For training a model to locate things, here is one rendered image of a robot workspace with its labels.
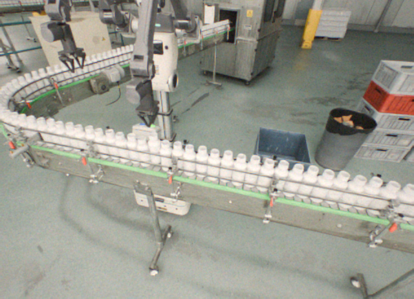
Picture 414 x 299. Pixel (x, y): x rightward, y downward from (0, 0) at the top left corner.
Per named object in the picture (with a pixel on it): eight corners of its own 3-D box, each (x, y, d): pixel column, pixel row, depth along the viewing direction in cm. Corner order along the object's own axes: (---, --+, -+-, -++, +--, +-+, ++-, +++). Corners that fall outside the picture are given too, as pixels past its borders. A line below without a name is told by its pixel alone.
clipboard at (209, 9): (204, 22, 421) (204, 4, 401) (214, 24, 412) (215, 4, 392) (203, 23, 418) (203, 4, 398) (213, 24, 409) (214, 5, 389)
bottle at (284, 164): (272, 195, 96) (281, 169, 86) (266, 184, 101) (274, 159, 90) (284, 192, 97) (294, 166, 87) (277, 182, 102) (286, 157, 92)
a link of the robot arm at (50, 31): (68, 6, 89) (50, 6, 90) (46, 8, 80) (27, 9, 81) (78, 37, 96) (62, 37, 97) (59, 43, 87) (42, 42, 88)
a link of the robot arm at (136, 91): (154, 62, 78) (133, 60, 79) (140, 72, 69) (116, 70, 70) (158, 92, 85) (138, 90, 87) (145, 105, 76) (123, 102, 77)
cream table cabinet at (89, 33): (100, 67, 510) (85, 10, 437) (118, 72, 485) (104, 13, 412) (55, 81, 436) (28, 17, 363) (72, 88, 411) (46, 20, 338)
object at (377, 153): (350, 157, 270) (358, 144, 256) (338, 138, 302) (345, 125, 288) (400, 163, 264) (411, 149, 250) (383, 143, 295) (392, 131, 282)
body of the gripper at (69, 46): (57, 56, 96) (51, 39, 92) (74, 50, 104) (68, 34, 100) (70, 57, 95) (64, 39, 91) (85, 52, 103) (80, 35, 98)
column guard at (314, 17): (299, 47, 705) (310, 9, 637) (298, 44, 736) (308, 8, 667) (312, 48, 698) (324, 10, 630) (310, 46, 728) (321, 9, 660)
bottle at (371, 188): (350, 197, 96) (368, 172, 85) (365, 203, 93) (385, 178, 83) (349, 207, 92) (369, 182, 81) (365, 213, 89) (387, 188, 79)
